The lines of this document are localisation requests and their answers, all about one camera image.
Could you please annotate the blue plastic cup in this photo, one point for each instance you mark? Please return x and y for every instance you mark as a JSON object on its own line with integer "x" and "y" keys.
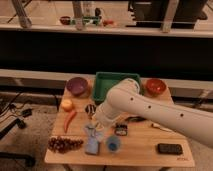
{"x": 113, "y": 143}

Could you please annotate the green toy on shelf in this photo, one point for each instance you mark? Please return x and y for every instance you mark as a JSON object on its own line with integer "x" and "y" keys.
{"x": 91, "y": 20}

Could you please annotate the yellow apple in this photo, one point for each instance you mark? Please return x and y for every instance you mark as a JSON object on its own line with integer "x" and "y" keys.
{"x": 67, "y": 105}

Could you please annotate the orange carrot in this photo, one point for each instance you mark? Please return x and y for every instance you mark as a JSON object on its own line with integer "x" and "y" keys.
{"x": 68, "y": 119}

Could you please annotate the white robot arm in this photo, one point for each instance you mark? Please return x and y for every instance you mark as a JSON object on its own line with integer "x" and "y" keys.
{"x": 125, "y": 97}

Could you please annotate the small black box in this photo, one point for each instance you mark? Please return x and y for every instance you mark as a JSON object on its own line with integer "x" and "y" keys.
{"x": 121, "y": 130}

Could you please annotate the light blue towel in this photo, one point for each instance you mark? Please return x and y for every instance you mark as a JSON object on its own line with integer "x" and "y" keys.
{"x": 93, "y": 134}

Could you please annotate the blue sponge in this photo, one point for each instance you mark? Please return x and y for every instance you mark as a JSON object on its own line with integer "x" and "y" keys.
{"x": 92, "y": 146}

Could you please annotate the orange object on shelf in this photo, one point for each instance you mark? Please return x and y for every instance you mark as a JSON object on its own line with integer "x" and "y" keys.
{"x": 107, "y": 23}

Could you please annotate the metal cup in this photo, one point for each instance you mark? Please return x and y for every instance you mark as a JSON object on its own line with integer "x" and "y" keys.
{"x": 90, "y": 109}

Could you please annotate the bunch of red grapes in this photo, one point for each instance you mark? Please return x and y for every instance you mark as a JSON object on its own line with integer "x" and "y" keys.
{"x": 63, "y": 145}

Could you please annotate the black rectangular block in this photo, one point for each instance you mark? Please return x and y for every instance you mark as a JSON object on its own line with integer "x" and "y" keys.
{"x": 173, "y": 149}

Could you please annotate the black handled spoon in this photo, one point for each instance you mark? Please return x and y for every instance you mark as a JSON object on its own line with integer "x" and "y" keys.
{"x": 134, "y": 119}

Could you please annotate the wooden handled brush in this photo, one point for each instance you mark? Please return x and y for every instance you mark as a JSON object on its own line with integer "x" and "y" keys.
{"x": 157, "y": 126}

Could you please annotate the purple bowl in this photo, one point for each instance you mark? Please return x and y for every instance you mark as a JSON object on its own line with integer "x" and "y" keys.
{"x": 77, "y": 86}

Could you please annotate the red bowl on shelf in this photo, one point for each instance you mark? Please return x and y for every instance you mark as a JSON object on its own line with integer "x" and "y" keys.
{"x": 65, "y": 20}

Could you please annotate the green plastic tray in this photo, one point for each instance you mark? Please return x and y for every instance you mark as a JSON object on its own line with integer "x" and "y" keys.
{"x": 106, "y": 80}

